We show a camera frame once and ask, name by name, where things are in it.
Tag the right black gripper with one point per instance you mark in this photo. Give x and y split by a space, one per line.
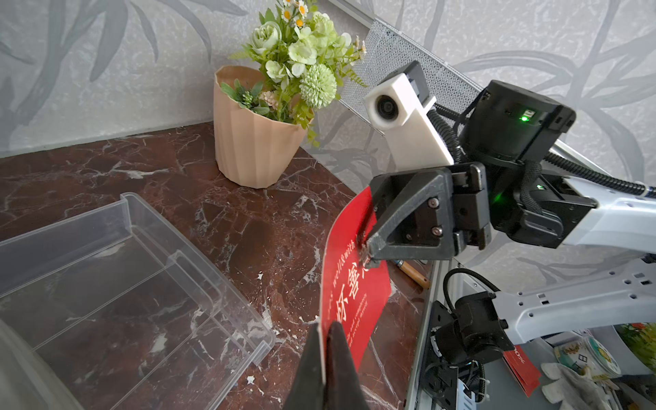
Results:
415 218

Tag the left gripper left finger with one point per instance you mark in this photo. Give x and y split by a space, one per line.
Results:
308 387

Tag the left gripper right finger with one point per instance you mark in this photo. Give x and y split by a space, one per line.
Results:
343 390

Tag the red item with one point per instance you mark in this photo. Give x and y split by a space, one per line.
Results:
351 293

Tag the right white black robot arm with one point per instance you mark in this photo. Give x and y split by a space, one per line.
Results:
508 127

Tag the blue garden hand rake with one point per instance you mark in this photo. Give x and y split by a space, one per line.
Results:
413 273

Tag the red paper at corner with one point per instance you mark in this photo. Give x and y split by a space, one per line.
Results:
523 370

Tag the potted white flower plant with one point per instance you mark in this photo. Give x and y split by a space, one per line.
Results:
262 115

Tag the aluminium front rail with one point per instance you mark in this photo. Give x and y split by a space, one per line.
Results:
418 397

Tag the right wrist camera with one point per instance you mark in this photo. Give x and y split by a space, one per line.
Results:
398 107

